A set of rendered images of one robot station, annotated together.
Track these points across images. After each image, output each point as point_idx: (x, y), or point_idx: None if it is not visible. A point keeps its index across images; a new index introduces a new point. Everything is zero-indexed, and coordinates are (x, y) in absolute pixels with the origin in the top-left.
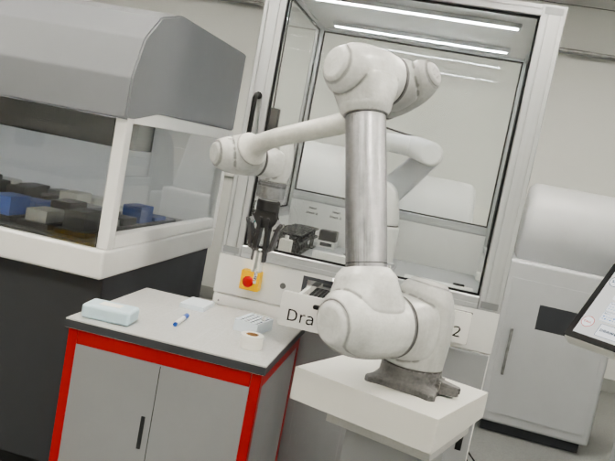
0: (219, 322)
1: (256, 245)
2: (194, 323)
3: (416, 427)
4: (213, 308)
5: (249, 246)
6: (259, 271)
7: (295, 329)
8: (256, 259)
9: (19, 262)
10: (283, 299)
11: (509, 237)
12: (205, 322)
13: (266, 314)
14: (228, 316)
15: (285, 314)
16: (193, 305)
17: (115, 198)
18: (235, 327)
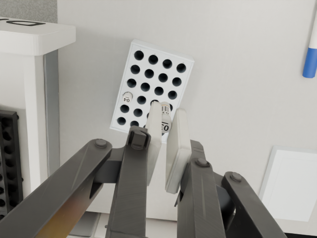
0: (229, 92)
1: (188, 178)
2: (283, 40)
3: None
4: (253, 190)
5: (231, 173)
6: (149, 114)
7: (70, 156)
8: (171, 146)
9: None
10: (45, 31)
11: None
12: (259, 68)
13: (145, 226)
14: (217, 157)
15: (47, 26)
16: (300, 151)
17: None
18: (187, 55)
